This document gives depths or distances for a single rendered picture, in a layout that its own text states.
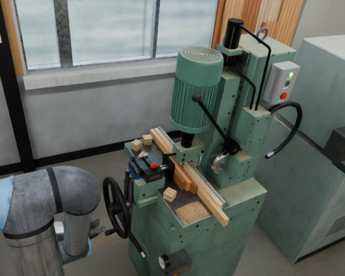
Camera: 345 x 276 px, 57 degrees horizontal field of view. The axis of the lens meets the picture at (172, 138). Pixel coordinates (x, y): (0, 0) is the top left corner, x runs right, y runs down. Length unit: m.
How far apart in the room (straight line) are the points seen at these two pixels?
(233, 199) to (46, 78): 1.56
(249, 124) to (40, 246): 0.89
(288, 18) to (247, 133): 1.95
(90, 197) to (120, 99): 1.97
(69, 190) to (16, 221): 0.13
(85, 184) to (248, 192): 1.04
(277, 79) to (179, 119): 0.41
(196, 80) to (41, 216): 0.69
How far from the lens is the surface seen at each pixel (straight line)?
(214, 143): 1.44
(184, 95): 1.21
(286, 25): 3.18
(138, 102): 2.84
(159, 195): 1.44
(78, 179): 0.82
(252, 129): 1.34
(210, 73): 1.17
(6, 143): 2.79
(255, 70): 1.29
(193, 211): 1.36
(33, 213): 0.81
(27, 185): 0.80
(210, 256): 1.88
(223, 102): 1.32
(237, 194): 1.66
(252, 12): 2.91
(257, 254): 2.49
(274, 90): 1.35
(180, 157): 1.42
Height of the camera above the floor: 1.95
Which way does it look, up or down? 37 degrees down
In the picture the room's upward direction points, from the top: 8 degrees clockwise
